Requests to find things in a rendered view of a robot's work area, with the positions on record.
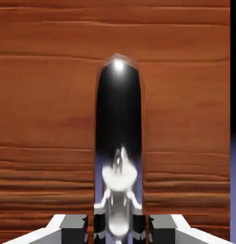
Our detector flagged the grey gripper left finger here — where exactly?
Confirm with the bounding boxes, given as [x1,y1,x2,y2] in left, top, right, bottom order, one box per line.
[1,213,89,244]

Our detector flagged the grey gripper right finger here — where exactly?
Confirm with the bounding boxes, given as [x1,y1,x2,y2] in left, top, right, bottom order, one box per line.
[148,213,235,244]

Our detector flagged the reddish wooden cabinet door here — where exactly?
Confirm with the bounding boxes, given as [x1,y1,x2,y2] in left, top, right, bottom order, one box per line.
[0,0,231,244]

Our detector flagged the curved shiny metal handle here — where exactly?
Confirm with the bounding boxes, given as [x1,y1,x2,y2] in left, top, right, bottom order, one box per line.
[93,53,146,244]

